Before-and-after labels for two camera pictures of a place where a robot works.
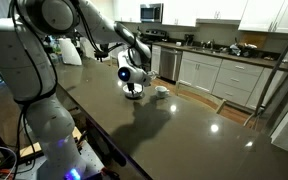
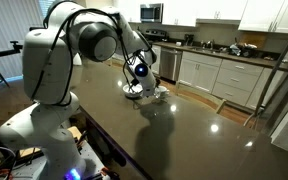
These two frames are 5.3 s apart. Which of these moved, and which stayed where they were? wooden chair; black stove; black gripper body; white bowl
Moved: black gripper body
Stayed: white bowl; wooden chair; black stove
